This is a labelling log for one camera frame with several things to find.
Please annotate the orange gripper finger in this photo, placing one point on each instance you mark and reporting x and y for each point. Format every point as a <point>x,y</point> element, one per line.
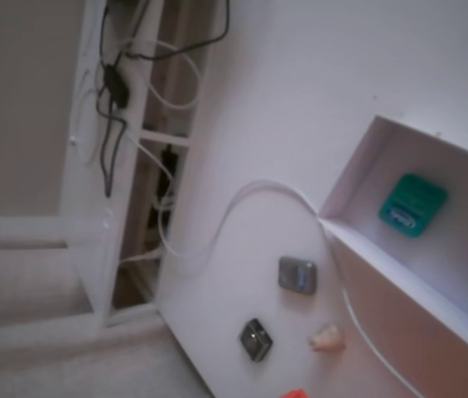
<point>293,394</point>

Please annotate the green cube box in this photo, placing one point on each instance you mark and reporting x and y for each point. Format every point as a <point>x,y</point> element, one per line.
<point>412,205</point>

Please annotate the white cardboard box bin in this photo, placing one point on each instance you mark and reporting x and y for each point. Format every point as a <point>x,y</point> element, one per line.
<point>445,269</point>

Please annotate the small beige bear figurine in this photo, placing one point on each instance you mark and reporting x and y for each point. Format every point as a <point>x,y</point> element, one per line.
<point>326,338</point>

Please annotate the black case clear lid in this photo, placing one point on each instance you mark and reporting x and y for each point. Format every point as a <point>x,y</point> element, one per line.
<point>255,340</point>

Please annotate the grey metal tin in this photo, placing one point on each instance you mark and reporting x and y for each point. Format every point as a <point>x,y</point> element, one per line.
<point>297,275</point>

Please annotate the black plug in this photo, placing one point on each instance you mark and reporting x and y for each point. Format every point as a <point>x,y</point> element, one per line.
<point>169,159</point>

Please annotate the white frame structure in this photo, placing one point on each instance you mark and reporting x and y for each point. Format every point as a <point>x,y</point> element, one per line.
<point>84,186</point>

